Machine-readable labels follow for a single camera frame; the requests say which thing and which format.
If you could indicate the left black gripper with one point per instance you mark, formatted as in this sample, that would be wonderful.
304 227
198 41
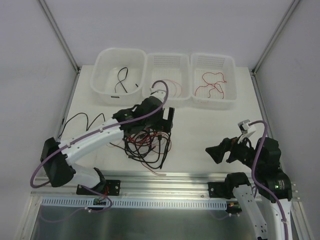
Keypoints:
164 119

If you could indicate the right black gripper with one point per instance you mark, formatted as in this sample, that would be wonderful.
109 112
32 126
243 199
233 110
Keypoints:
230 150

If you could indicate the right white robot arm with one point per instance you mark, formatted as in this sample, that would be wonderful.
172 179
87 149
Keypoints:
266 204

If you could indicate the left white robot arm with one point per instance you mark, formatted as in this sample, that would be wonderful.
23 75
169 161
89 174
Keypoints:
59 158

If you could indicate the middle white perforated basket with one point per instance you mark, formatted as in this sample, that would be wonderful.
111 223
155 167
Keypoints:
174 69

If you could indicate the white perforated basket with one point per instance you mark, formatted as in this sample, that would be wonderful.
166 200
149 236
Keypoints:
174 69
213 81

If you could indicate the right white perforated basket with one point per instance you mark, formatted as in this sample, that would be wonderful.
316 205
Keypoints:
213 81

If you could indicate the solid white plastic bin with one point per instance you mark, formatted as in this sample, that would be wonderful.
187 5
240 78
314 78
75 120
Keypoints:
118 75

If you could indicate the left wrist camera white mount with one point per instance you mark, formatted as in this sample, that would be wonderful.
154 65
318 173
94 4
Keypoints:
158 92

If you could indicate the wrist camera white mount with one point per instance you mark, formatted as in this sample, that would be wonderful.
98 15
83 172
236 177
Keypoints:
158 92
246 129

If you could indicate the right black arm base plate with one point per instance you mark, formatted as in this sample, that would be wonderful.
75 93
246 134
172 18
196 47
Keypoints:
216 190

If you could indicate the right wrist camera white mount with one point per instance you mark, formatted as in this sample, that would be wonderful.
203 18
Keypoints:
246 129

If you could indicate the aluminium mounting rail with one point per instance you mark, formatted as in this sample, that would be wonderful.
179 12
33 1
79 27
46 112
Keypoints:
172 185

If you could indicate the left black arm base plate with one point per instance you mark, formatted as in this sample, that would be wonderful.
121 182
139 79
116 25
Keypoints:
109 188

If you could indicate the left aluminium frame post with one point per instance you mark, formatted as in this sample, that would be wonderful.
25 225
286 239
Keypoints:
57 32

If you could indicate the aluminium frame post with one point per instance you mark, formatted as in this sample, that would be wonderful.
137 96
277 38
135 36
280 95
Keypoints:
276 34
57 32

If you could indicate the white slotted cable duct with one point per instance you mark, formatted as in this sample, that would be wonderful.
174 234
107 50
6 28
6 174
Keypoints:
94 202

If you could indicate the right aluminium frame post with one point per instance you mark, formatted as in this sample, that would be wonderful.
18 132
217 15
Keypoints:
276 34

